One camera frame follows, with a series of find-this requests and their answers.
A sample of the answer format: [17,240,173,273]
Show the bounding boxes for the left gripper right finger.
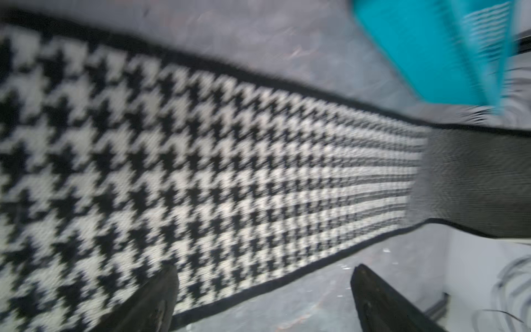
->
[351,264,445,332]

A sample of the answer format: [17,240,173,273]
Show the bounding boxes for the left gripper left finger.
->
[92,265,179,331]

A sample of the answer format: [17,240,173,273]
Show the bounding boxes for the black white patterned knit scarf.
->
[1,8,530,331]

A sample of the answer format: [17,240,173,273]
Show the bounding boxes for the teal plastic basket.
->
[351,0,517,113]

